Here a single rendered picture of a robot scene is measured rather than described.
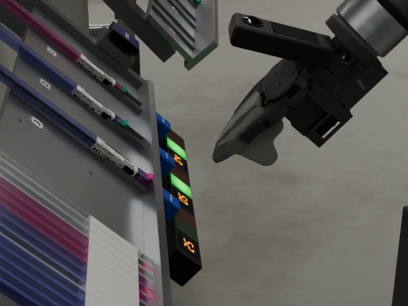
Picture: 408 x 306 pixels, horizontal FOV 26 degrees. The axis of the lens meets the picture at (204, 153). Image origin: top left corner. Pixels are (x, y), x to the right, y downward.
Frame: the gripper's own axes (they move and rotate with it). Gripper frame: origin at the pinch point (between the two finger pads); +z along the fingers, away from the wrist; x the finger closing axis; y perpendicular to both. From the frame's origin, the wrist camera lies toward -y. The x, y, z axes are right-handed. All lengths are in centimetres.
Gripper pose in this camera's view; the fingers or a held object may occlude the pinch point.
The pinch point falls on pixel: (217, 149)
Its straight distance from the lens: 101.6
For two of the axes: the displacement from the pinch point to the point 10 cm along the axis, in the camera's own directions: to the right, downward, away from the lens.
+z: -6.8, 6.8, 2.8
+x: -0.8, -4.5, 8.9
